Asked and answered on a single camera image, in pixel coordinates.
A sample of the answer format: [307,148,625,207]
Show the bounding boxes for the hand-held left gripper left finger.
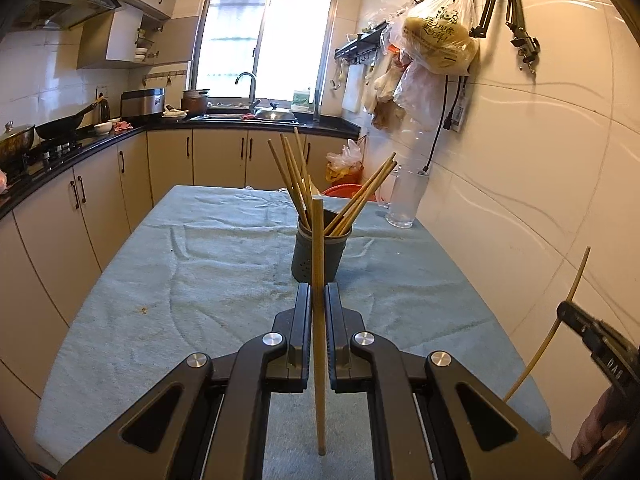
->
[57,282,313,480]

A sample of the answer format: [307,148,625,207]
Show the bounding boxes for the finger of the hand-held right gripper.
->
[557,300,618,359]

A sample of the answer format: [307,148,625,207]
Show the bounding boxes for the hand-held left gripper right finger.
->
[326,284,581,480]

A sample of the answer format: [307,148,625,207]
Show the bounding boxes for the wooden chopstick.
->
[502,246,592,403]
[311,197,328,456]

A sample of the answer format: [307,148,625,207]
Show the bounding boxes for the dark grey utensil holder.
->
[291,208,353,283]

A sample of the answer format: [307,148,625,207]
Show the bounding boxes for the bunch of wooden chopsticks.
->
[266,127,398,237]

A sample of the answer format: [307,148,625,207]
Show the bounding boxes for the person's right hand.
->
[570,387,638,466]

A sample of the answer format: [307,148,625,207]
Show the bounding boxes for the light blue towel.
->
[35,184,553,480]

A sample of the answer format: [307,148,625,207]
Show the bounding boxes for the red plastic basin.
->
[321,184,362,200]

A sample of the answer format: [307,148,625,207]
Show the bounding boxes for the clear glass mug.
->
[376,167,401,209]

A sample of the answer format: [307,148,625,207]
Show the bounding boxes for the tall clear glass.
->
[385,167,430,229]

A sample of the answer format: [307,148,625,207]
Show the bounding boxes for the orange bin with plastic bags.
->
[326,140,365,186]

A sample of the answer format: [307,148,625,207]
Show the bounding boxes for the black kitchen countertop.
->
[0,115,361,221]

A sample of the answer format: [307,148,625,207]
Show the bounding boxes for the hanging brown plastic bag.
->
[371,102,407,134]

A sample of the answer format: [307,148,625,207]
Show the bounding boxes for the steel pot lid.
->
[254,101,300,122]

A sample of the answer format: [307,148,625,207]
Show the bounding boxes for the steel sink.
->
[190,112,301,123]

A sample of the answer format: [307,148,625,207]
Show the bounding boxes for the beige lower cabinets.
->
[0,127,363,411]

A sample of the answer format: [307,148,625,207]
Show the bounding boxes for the white cutting board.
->
[341,62,368,113]

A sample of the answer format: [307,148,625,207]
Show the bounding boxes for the steel faucet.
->
[235,71,258,111]

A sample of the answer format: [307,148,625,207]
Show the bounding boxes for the hanging paper card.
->
[452,77,471,133]

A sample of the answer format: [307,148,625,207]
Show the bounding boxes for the brown pot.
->
[181,88,211,116]

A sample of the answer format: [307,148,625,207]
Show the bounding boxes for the hanging white plastic bag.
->
[392,60,448,131]

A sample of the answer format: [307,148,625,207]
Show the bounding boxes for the silver rice cooker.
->
[121,87,166,118]

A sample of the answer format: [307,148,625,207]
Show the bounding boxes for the kitchen window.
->
[187,0,346,106]

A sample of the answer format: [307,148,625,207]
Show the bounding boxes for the hanging plastic bag of bread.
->
[389,0,480,75]

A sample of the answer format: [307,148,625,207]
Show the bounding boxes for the gas stove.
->
[0,137,83,181]

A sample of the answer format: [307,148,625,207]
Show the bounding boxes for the black wok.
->
[35,102,98,141]

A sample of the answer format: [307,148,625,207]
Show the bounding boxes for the cooking pot with lid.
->
[0,121,36,163]

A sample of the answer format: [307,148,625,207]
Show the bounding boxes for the range hood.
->
[12,0,123,31]

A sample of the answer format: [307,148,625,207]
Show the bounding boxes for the long black power cable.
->
[422,75,451,173]

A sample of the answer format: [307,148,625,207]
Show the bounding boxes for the short black power cable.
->
[445,77,463,133]

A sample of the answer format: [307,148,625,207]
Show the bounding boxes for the black wall rack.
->
[334,22,391,63]

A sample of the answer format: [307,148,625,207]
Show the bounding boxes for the open wall shelf cabinet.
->
[76,7,201,70]

